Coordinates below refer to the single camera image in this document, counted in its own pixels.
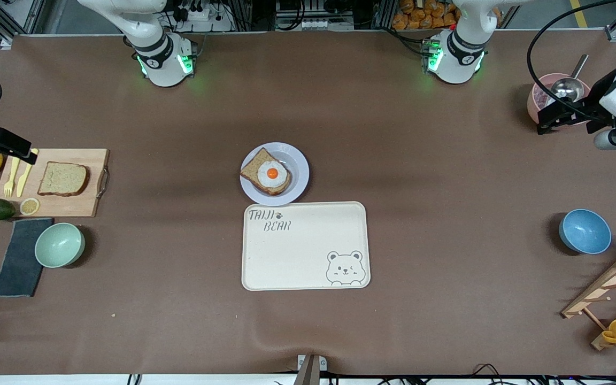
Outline metal scoop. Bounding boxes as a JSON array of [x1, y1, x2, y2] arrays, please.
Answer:
[[550, 54, 590, 103]]

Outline bag of orange buns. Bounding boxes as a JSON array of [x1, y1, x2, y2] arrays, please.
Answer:
[[392, 0, 461, 30]]

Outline plain brown bread slice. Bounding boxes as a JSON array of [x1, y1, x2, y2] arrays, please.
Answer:
[[37, 161, 90, 197]]

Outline dark grey cloth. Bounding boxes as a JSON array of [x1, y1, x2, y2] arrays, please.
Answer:
[[0, 218, 55, 298]]

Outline cream tray with bear print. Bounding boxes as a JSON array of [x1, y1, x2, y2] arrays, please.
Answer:
[[241, 201, 371, 291]]

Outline blue bowl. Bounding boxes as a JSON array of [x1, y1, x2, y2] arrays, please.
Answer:
[[558, 209, 612, 255]]

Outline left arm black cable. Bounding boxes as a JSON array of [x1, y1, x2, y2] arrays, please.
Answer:
[[526, 0, 616, 125]]

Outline wooden cup rack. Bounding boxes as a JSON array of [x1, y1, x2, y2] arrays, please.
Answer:
[[561, 246, 616, 351]]

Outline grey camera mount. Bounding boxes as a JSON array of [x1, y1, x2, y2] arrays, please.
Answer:
[[293, 354, 328, 385]]

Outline yellow plastic knife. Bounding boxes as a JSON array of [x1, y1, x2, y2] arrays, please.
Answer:
[[17, 148, 39, 198]]

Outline pink bowl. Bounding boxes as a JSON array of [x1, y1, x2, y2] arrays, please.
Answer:
[[527, 73, 593, 128]]

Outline pale round plate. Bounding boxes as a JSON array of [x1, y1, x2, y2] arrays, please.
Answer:
[[240, 142, 310, 207]]

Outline clear plastic ice cubes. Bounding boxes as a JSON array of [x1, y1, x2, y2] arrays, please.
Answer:
[[534, 84, 557, 110]]

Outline fried egg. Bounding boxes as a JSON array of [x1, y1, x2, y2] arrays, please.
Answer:
[[257, 159, 288, 189]]

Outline mint green bowl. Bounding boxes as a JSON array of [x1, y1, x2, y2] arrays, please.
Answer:
[[34, 222, 86, 268]]

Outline yellow plastic fork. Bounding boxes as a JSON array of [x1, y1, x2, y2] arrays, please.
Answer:
[[3, 155, 21, 198]]

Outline wooden cutting board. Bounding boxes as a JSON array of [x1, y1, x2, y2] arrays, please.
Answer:
[[0, 148, 111, 218]]

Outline white power strip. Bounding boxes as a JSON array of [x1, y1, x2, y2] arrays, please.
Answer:
[[172, 0, 234, 33]]

